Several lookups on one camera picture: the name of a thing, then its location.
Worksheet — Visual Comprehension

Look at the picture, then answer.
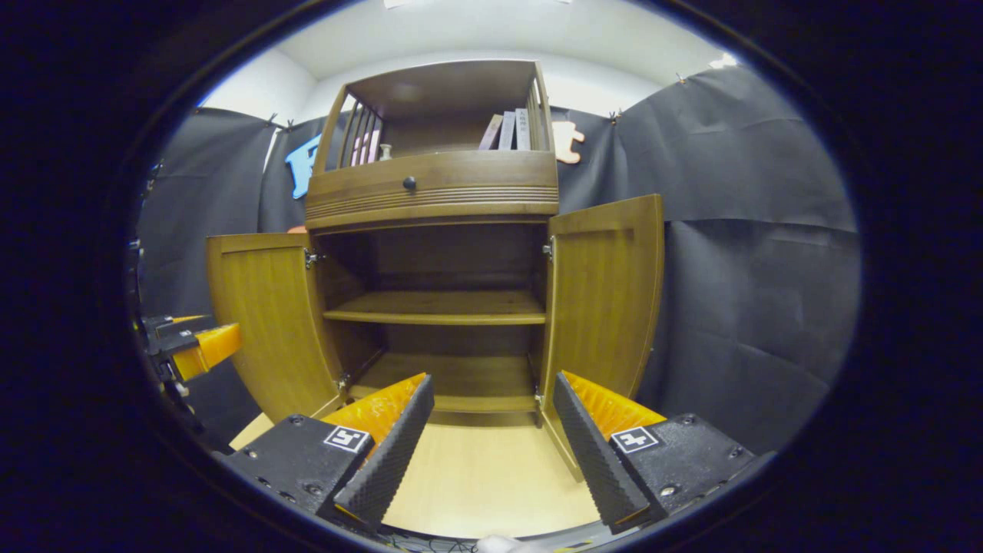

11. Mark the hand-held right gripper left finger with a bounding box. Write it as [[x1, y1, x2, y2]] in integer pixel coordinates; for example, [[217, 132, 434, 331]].
[[223, 374, 435, 535]]

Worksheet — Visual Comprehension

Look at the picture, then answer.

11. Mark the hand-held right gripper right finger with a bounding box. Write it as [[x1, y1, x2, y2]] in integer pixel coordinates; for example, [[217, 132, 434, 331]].
[[551, 370, 761, 535]]

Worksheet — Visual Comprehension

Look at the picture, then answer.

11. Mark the wooden double-door shoe cabinet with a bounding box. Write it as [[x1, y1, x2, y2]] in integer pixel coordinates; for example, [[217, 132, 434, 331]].
[[206, 60, 665, 483]]

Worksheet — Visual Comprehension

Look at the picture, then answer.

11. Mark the wooden inner shelf board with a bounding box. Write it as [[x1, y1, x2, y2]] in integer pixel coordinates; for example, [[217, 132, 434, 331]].
[[323, 290, 548, 326]]

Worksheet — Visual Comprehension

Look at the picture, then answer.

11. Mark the black backdrop cloth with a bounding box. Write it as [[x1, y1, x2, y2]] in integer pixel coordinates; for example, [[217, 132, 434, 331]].
[[137, 65, 861, 454]]

